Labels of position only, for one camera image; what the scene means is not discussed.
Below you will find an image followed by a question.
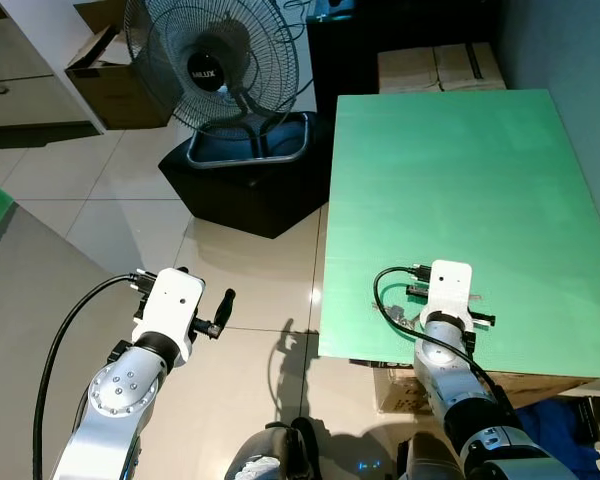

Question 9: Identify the black left robot leg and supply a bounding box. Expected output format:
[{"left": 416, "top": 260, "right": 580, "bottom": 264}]
[{"left": 223, "top": 418, "right": 321, "bottom": 480}]

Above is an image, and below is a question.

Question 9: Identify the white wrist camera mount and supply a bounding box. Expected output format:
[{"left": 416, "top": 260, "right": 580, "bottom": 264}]
[
  {"left": 423, "top": 260, "right": 474, "bottom": 331},
  {"left": 132, "top": 268, "right": 206, "bottom": 363}
]

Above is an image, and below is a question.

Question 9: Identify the white cabinet panel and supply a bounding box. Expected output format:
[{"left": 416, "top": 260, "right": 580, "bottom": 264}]
[{"left": 0, "top": 0, "right": 109, "bottom": 134}]

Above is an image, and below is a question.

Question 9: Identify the blue cloth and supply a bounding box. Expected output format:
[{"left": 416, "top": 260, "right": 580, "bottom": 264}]
[{"left": 515, "top": 398, "right": 600, "bottom": 480}]

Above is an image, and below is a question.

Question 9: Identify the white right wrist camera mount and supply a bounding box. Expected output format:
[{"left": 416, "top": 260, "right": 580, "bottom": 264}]
[{"left": 423, "top": 260, "right": 474, "bottom": 331}]

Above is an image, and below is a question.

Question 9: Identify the closed tan cardboard box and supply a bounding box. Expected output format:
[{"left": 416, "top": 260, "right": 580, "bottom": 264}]
[{"left": 377, "top": 42, "right": 508, "bottom": 94}]

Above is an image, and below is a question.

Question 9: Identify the green corrugated plastic sheet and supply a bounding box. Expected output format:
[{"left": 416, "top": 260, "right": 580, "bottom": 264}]
[{"left": 318, "top": 90, "right": 600, "bottom": 381}]

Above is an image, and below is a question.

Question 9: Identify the grey drawer cabinet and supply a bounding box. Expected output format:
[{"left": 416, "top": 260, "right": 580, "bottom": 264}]
[{"left": 0, "top": 0, "right": 106, "bottom": 151}]

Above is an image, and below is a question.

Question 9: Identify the open brown cardboard box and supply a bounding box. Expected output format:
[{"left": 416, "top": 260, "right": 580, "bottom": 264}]
[{"left": 65, "top": 0, "right": 171, "bottom": 131}]

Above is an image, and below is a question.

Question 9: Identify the black cabinet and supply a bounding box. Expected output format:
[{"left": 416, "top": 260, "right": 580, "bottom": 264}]
[{"left": 305, "top": 0, "right": 501, "bottom": 121}]

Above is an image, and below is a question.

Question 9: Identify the black robot leg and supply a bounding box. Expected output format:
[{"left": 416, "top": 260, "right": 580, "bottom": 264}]
[
  {"left": 395, "top": 430, "right": 466, "bottom": 480},
  {"left": 223, "top": 418, "right": 321, "bottom": 480}
]

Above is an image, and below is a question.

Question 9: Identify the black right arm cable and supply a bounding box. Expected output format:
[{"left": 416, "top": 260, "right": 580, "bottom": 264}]
[{"left": 372, "top": 264, "right": 511, "bottom": 401}]

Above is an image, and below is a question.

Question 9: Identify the large brown cardboard box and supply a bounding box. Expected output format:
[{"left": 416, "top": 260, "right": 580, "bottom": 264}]
[{"left": 373, "top": 362, "right": 600, "bottom": 416}]

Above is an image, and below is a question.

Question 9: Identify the black hexagonal box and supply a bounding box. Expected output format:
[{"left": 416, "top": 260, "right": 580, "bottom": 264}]
[{"left": 158, "top": 110, "right": 336, "bottom": 239}]

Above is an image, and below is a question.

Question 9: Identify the black right robot leg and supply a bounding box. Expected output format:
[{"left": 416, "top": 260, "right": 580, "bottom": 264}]
[{"left": 395, "top": 430, "right": 466, "bottom": 480}]

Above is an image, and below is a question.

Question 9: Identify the silver key bunch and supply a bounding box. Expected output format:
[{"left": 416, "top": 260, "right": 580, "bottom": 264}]
[{"left": 385, "top": 300, "right": 421, "bottom": 333}]

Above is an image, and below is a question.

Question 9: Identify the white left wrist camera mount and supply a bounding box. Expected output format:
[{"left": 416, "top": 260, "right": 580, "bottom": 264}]
[{"left": 132, "top": 268, "right": 206, "bottom": 363}]

